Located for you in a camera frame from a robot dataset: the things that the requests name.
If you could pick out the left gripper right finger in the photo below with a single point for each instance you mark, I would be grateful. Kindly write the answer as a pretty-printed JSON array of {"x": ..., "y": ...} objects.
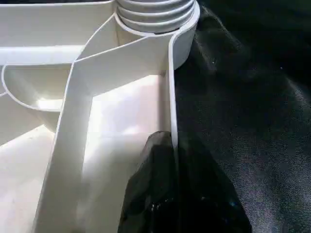
[{"x": 206, "y": 194}]

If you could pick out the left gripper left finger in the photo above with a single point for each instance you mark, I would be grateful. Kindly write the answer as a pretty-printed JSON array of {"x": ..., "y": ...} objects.
[{"x": 149, "y": 194}]

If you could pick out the white plastic table top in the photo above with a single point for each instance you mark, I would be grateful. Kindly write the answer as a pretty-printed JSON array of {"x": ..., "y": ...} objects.
[{"x": 87, "y": 111}]

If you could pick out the white plastic table leg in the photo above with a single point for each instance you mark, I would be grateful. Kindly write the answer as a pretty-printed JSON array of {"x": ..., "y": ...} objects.
[{"x": 155, "y": 14}]

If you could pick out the black work mat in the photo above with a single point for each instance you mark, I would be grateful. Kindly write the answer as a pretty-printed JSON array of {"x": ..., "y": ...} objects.
[{"x": 252, "y": 121}]

